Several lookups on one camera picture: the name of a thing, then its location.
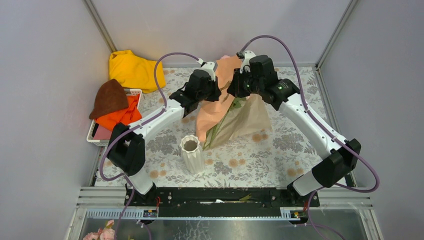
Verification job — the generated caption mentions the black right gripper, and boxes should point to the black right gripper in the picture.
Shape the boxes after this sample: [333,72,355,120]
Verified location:
[226,67,263,99]

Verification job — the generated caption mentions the flower bouquet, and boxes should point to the flower bouquet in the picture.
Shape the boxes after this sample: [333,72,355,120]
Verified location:
[195,55,247,151]

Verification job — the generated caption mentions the beige kraft wrapping paper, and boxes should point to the beige kraft wrapping paper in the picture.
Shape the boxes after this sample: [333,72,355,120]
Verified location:
[203,94,272,149]

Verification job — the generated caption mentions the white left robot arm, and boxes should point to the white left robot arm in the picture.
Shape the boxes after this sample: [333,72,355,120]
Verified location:
[106,66,221,206]

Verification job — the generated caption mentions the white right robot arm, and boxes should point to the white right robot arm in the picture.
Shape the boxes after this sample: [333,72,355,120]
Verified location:
[227,51,361,206]

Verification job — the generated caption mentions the white ribbed vase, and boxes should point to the white ribbed vase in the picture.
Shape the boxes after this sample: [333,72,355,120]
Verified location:
[180,135,205,174]

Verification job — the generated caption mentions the pink artificial flowers at bottom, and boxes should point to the pink artificial flowers at bottom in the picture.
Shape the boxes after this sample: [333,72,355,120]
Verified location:
[82,219,116,240]

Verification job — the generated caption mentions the white plastic basket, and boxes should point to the white plastic basket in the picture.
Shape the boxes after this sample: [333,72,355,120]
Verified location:
[86,88,145,147]

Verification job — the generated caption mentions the yellow cloth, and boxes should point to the yellow cloth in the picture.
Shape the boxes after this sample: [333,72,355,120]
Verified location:
[108,50,167,93]

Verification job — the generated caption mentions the orange cloth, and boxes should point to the orange cloth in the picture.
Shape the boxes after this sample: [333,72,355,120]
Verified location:
[95,94,142,132]

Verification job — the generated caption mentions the floral patterned table mat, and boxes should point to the floral patterned table mat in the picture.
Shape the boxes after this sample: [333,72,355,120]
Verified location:
[144,66,327,187]

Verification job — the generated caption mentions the brown cloth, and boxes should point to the brown cloth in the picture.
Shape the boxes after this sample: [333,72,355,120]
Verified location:
[89,79,129,120]

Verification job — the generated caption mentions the pink cloth in basket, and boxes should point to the pink cloth in basket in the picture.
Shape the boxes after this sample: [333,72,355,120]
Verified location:
[91,123,112,140]

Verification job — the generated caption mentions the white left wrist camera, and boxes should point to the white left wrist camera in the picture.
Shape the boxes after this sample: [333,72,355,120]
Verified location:
[196,58,218,82]

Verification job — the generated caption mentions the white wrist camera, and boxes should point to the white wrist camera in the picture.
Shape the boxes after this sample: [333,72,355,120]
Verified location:
[196,58,218,82]
[236,50,256,74]

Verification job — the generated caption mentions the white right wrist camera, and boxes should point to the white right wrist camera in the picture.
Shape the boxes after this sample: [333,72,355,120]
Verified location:
[236,50,256,74]

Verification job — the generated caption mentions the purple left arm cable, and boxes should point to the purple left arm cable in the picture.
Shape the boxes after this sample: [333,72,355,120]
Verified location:
[98,52,205,240]

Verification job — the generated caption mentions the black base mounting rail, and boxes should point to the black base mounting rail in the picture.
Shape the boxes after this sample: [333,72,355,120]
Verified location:
[124,186,320,218]

